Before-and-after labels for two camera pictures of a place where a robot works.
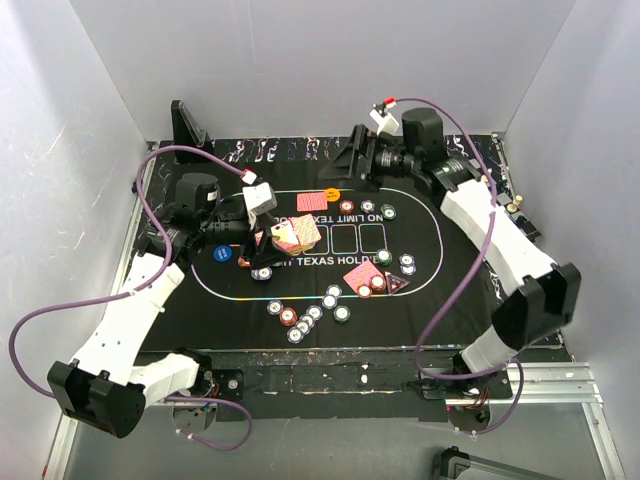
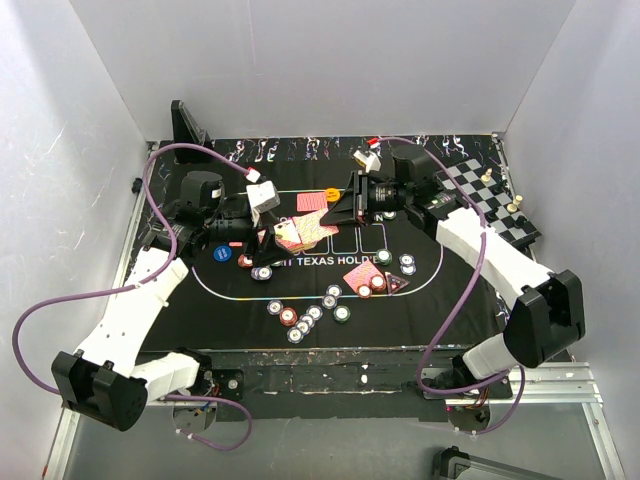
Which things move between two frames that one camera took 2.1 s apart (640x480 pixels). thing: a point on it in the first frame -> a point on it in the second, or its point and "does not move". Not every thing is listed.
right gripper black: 342,167 -> 352,205
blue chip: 407,264 does not move
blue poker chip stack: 305,323 does not move
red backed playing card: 311,201 does not move
